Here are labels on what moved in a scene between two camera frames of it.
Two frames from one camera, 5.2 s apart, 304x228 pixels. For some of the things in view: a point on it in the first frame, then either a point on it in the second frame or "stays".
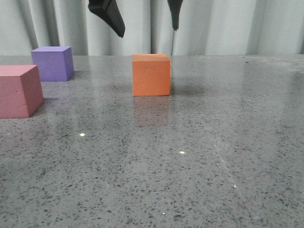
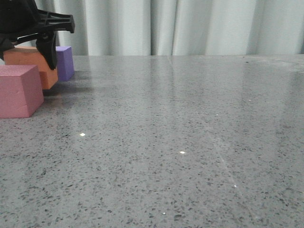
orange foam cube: x=151 y=74 to x=31 y=55
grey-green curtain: x=205 y=28 stays
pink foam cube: x=21 y=91 stays
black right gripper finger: x=108 y=11 to x=5 y=44
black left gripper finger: x=175 y=6 to x=46 y=44
